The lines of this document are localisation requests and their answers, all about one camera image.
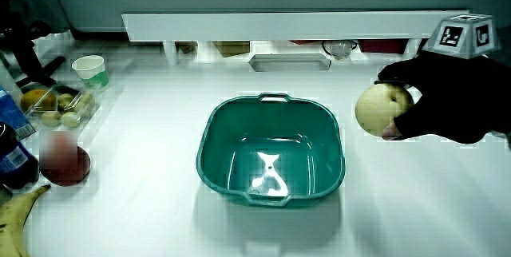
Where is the person's right hand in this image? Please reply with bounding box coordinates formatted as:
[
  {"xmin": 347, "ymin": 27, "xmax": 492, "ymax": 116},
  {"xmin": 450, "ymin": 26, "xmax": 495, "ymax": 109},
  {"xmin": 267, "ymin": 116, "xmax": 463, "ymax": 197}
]
[{"xmin": 377, "ymin": 13, "xmax": 511, "ymax": 145}]

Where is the pale yellow pear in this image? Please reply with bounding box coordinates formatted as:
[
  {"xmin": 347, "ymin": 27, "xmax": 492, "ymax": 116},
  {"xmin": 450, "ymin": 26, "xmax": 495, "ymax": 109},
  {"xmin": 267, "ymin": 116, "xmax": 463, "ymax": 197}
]
[{"xmin": 355, "ymin": 82, "xmax": 415, "ymax": 138}]

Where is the white desk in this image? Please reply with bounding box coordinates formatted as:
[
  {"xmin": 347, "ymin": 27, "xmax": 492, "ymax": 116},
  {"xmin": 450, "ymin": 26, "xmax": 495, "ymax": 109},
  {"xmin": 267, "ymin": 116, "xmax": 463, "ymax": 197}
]
[{"xmin": 0, "ymin": 29, "xmax": 511, "ymax": 257}]

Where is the white desk shelf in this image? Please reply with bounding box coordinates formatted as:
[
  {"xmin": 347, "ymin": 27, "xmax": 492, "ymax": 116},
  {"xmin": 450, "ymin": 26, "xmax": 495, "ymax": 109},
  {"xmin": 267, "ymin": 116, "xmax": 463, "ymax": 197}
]
[{"xmin": 121, "ymin": 9, "xmax": 470, "ymax": 66}]

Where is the dark red box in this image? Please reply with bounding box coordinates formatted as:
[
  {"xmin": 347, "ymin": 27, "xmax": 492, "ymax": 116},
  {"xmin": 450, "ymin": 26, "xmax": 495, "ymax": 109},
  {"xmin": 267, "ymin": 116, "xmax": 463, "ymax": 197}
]
[{"xmin": 358, "ymin": 39, "xmax": 410, "ymax": 55}]

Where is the clear glass cup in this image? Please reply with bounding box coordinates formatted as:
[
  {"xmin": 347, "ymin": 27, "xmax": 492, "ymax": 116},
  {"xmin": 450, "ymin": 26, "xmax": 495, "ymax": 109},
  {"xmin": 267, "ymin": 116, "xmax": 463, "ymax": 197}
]
[{"xmin": 321, "ymin": 40, "xmax": 359, "ymax": 61}]

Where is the white rectangular tray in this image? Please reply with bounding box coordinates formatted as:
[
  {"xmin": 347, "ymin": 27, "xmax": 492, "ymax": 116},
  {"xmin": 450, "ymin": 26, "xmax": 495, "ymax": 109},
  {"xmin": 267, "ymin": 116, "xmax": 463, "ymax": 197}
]
[{"xmin": 248, "ymin": 53, "xmax": 332, "ymax": 73}]

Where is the teal plastic basin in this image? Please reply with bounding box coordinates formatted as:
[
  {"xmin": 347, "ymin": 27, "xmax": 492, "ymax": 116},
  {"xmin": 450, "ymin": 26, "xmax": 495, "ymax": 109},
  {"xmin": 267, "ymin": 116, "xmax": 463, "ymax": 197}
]
[{"xmin": 196, "ymin": 93, "xmax": 347, "ymax": 208}]

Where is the brown cardboard box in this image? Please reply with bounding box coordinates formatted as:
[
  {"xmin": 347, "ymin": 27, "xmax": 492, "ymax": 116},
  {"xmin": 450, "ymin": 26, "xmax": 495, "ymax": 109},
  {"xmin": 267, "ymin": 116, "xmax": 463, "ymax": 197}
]
[{"xmin": 212, "ymin": 41, "xmax": 252, "ymax": 58}]

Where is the white and green paper cup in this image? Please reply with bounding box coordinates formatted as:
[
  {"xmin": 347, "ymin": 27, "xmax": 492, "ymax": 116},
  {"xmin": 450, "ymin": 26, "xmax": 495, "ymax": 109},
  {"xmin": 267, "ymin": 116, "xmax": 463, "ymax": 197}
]
[{"xmin": 71, "ymin": 54, "xmax": 110, "ymax": 90}]

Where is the clear plastic fruit box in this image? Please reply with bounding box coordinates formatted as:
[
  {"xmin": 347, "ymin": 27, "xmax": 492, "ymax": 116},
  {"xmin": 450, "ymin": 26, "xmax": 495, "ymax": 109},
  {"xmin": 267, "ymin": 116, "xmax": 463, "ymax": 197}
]
[{"xmin": 19, "ymin": 82, "xmax": 101, "ymax": 130}]

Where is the green kiwi fruit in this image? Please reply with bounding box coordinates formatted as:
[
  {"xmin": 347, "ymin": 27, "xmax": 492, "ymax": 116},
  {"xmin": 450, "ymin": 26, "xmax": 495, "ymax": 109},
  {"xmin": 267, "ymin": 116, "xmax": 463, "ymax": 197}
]
[
  {"xmin": 57, "ymin": 93, "xmax": 75, "ymax": 111},
  {"xmin": 60, "ymin": 111, "xmax": 82, "ymax": 129},
  {"xmin": 41, "ymin": 110, "xmax": 61, "ymax": 128},
  {"xmin": 74, "ymin": 93, "xmax": 96, "ymax": 113}
]

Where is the red apple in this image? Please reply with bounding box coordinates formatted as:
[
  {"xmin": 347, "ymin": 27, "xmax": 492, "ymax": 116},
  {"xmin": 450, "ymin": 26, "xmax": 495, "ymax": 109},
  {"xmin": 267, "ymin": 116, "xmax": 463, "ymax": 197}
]
[{"xmin": 39, "ymin": 131, "xmax": 92, "ymax": 188}]

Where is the orange round fruit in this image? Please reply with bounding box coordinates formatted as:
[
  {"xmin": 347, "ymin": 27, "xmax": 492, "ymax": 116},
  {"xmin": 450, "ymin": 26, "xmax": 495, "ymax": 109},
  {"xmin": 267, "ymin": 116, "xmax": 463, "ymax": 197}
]
[{"xmin": 20, "ymin": 89, "xmax": 58, "ymax": 113}]

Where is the blue drink carton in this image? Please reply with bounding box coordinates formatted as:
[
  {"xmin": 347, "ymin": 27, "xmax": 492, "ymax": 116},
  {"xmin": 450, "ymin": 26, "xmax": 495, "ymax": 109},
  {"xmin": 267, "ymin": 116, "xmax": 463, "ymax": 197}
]
[{"xmin": 0, "ymin": 85, "xmax": 37, "ymax": 141}]

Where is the dark bottle with blue label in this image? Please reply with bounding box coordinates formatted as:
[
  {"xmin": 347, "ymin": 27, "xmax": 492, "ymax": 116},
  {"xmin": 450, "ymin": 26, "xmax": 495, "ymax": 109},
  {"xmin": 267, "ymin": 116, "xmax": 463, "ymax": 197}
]
[{"xmin": 0, "ymin": 121, "xmax": 40, "ymax": 190}]

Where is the yellow banana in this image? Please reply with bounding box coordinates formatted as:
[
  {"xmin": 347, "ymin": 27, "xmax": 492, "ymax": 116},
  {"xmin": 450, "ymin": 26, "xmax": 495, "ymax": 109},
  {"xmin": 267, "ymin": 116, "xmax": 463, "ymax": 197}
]
[{"xmin": 0, "ymin": 184, "xmax": 52, "ymax": 257}]

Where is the black camera stand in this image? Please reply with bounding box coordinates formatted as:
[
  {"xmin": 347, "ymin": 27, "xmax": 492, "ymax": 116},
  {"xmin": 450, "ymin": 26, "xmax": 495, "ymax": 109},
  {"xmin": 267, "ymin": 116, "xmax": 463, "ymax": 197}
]
[{"xmin": 0, "ymin": 0, "xmax": 67, "ymax": 89}]

